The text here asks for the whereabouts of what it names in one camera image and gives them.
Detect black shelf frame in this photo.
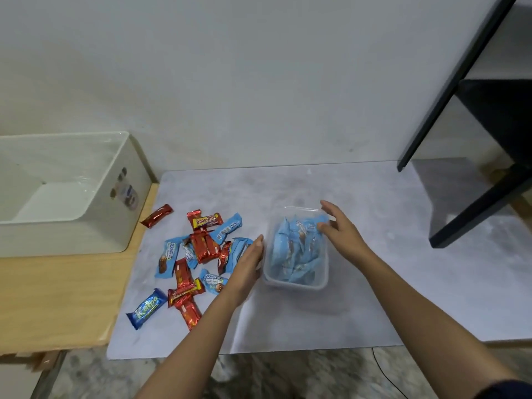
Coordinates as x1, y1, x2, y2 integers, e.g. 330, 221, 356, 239
397, 0, 532, 249

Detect pile of light blue packets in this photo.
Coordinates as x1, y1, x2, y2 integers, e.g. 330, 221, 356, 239
269, 215, 329, 286

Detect clear plastic container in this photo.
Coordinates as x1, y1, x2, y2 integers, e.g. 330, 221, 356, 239
262, 205, 330, 291

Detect grey marble pattern mat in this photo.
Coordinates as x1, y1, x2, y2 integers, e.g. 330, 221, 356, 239
107, 158, 532, 360

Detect person's right forearm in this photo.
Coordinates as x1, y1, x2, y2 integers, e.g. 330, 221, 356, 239
357, 249, 520, 399

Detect person's left hand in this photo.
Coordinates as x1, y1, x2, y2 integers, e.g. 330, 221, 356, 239
224, 234, 265, 307

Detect person's left forearm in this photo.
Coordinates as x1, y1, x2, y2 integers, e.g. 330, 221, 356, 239
135, 291, 250, 399

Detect red and yellow snack packet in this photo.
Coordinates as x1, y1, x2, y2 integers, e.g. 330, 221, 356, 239
186, 209, 224, 231
167, 278, 206, 308

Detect white plastic storage bin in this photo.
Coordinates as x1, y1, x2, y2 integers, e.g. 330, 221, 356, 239
0, 131, 152, 258

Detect dark blue sleeve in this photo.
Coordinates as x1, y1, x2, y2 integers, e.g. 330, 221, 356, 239
475, 380, 532, 399

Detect light blue snack packet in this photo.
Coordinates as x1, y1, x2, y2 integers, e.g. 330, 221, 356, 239
199, 268, 229, 295
209, 213, 243, 245
225, 237, 254, 274
182, 241, 199, 270
155, 237, 184, 280

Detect dark blue snack packet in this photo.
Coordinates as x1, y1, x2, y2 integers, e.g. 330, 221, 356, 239
126, 288, 168, 331

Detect person's right hand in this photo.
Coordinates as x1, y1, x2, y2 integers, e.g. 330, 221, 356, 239
318, 199, 372, 268

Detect grey metal table leg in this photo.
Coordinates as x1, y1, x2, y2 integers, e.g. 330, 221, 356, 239
30, 350, 68, 399

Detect black cable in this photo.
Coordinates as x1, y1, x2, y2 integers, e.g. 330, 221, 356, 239
371, 347, 410, 399

